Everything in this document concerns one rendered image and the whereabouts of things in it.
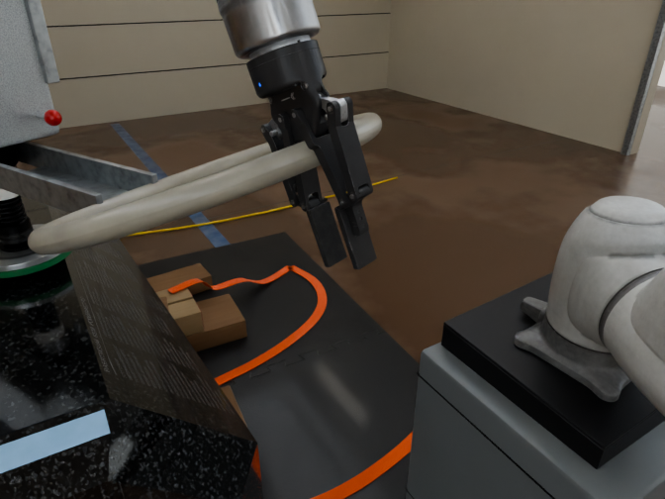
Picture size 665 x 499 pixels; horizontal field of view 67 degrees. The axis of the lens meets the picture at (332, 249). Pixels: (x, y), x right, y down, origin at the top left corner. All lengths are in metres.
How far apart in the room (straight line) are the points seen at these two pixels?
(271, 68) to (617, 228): 0.52
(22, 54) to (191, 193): 0.76
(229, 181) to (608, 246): 0.53
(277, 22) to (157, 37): 5.81
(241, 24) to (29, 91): 0.75
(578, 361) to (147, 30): 5.82
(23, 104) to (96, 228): 0.69
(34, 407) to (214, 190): 0.57
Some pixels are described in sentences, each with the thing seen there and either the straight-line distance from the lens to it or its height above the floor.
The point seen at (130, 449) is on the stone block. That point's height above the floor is 0.75.
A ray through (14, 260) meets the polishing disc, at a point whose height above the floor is 0.88.
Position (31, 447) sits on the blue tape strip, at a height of 0.80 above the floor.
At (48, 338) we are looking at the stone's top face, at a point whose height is 0.82.
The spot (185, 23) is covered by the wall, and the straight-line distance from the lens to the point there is 6.38.
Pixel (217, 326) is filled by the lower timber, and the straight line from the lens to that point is 2.24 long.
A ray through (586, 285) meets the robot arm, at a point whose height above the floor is 1.03.
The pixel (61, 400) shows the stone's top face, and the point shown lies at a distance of 0.95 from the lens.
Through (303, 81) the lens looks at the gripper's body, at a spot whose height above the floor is 1.33.
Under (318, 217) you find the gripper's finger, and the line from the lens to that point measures 0.57.
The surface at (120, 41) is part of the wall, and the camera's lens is 6.23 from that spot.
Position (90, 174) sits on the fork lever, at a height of 1.08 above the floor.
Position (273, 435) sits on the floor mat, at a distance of 1.89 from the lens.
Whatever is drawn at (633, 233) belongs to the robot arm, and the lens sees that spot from 0.80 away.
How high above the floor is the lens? 1.42
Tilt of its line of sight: 28 degrees down
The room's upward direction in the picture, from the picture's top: straight up
